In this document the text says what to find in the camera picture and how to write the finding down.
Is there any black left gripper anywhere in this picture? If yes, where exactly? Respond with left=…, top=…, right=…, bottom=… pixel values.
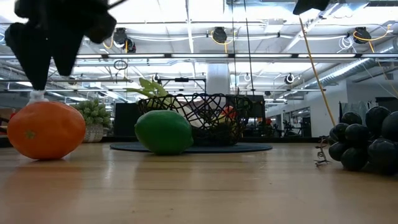
left=4, top=0, right=118, bottom=91

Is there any orange fruit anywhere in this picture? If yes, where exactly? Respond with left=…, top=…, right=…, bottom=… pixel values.
left=6, top=101, right=87, bottom=161

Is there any green celery stalk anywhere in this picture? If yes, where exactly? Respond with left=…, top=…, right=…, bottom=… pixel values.
left=125, top=77, right=206, bottom=128

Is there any green lime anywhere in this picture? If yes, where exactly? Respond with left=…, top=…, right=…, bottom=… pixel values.
left=134, top=109, right=195, bottom=156

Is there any black grape bunch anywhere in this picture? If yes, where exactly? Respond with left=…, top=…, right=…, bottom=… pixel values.
left=313, top=105, right=398, bottom=175

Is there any potted green succulent plant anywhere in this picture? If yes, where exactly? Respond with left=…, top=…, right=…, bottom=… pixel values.
left=72, top=98, right=113, bottom=144

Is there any black cabinet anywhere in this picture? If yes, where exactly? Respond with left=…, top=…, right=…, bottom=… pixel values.
left=113, top=102, right=140, bottom=138

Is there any grey hanging cloth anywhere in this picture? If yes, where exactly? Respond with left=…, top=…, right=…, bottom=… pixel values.
left=339, top=101, right=374, bottom=119

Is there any black perforated computer tower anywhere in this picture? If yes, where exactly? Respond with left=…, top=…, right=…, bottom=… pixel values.
left=238, top=94, right=267, bottom=119

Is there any dark round placemat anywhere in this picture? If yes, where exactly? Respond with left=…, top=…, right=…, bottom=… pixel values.
left=109, top=141, right=274, bottom=154

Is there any yellow hanging cable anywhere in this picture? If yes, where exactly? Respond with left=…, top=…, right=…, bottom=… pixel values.
left=297, top=15, right=337, bottom=126

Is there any black wire basket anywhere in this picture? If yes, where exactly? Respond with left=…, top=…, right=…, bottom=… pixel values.
left=137, top=92, right=253, bottom=147

